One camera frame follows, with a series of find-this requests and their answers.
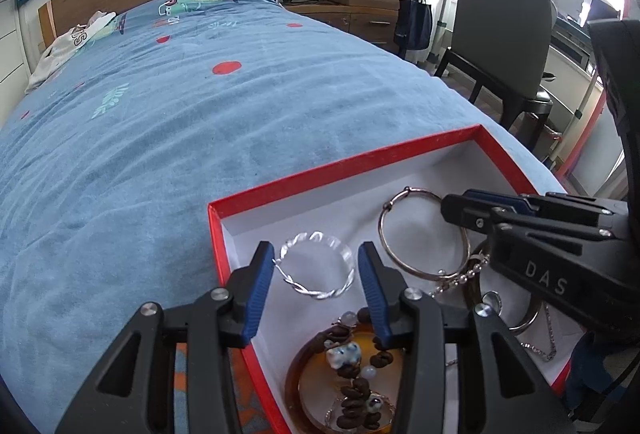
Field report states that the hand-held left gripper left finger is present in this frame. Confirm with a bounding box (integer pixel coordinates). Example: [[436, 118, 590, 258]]
[[55, 240, 276, 434]]

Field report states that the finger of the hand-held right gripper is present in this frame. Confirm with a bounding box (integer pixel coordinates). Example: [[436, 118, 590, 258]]
[[441, 194, 616, 242], [462, 189, 628, 221]]

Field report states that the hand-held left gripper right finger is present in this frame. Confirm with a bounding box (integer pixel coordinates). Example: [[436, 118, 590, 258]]
[[357, 241, 576, 434]]

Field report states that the twisted silver bracelet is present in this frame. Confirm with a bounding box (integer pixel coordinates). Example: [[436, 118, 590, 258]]
[[274, 231, 355, 301]]

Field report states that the silver chain necklace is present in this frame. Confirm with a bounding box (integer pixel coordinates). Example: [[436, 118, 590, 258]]
[[432, 254, 558, 362]]

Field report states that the plain silver bangle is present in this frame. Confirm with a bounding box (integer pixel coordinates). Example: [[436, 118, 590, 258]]
[[377, 186, 473, 279]]

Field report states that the amber bangle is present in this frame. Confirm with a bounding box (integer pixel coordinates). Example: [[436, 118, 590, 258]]
[[285, 329, 401, 434]]

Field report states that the brown beaded bracelet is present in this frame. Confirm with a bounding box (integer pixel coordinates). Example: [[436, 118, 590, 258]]
[[322, 306, 396, 432]]

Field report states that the red jewelry box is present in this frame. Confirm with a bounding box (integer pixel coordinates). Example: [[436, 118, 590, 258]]
[[207, 125, 581, 434]]

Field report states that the person's dark blue clothing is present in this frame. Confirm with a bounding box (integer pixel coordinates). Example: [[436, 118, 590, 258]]
[[565, 329, 640, 422]]

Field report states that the grey chair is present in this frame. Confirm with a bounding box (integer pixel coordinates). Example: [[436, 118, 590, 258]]
[[432, 0, 558, 130]]

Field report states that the blue printed blanket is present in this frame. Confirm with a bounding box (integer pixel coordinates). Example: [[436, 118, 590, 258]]
[[0, 0, 568, 434]]

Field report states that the dark blue hanging bag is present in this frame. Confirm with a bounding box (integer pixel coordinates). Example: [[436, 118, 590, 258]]
[[394, 0, 433, 51]]

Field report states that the low wooden drawer cabinet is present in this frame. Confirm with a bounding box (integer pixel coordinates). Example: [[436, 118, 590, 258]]
[[282, 4, 401, 55]]

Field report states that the white garment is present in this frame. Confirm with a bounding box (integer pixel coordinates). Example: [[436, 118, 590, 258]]
[[25, 10, 117, 92]]

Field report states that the white wardrobe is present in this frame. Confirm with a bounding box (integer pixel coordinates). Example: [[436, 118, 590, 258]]
[[0, 0, 26, 85]]

